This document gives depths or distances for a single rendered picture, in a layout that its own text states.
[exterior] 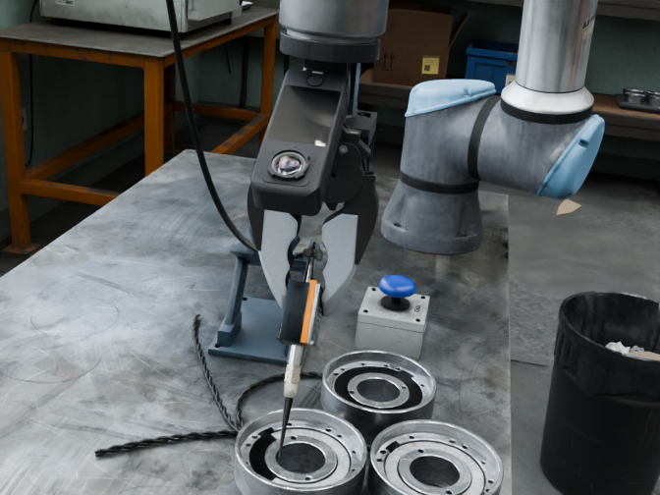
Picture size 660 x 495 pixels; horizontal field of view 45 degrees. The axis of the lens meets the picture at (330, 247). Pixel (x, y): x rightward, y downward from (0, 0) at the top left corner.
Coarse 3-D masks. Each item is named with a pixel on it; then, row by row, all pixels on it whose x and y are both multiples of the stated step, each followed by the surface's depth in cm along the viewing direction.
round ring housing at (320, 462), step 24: (240, 432) 63; (336, 432) 66; (240, 456) 61; (264, 456) 63; (288, 456) 65; (312, 456) 65; (360, 456) 64; (240, 480) 61; (264, 480) 58; (288, 480) 60; (312, 480) 61; (360, 480) 61
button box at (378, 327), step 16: (368, 288) 89; (368, 304) 85; (384, 304) 85; (400, 304) 85; (416, 304) 86; (368, 320) 83; (384, 320) 83; (400, 320) 82; (416, 320) 83; (368, 336) 84; (384, 336) 83; (400, 336) 83; (416, 336) 83; (400, 352) 84; (416, 352) 83
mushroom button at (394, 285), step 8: (384, 280) 84; (392, 280) 84; (400, 280) 84; (408, 280) 85; (384, 288) 84; (392, 288) 83; (400, 288) 83; (408, 288) 83; (392, 296) 83; (400, 296) 83; (408, 296) 83
